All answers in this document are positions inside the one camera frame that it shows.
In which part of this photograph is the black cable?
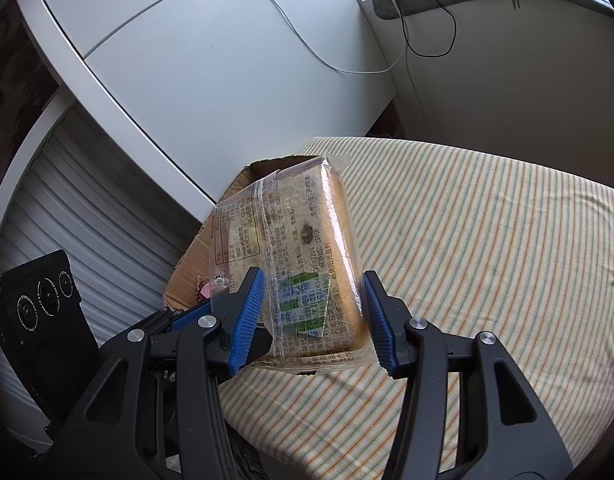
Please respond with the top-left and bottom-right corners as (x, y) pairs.
(376, 0), (488, 60)

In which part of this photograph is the white cable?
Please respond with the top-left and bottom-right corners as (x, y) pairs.
(246, 0), (406, 76)

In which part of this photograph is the wafer biscuit pack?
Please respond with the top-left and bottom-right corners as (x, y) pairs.
(209, 156), (373, 374)

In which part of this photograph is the brown cardboard box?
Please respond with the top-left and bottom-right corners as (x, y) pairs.
(163, 155), (313, 311)

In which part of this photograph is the striped tablecloth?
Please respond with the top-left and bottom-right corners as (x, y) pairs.
(220, 138), (614, 479)

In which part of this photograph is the red white small packet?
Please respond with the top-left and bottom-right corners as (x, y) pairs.
(196, 274), (229, 304)

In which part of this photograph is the white cabinet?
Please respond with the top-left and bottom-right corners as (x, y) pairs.
(17, 0), (395, 218)

